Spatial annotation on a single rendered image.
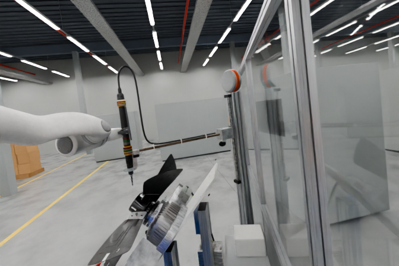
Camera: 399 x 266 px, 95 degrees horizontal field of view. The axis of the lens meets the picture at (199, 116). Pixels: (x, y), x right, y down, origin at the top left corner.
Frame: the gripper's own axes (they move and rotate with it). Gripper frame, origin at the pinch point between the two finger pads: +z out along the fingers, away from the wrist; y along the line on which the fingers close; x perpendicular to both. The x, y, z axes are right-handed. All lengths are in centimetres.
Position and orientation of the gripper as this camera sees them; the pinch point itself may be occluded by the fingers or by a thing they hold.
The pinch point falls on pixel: (119, 131)
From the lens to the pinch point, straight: 99.4
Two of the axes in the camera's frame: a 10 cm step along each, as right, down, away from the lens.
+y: 9.8, -1.1, -1.4
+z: 1.4, -0.6, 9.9
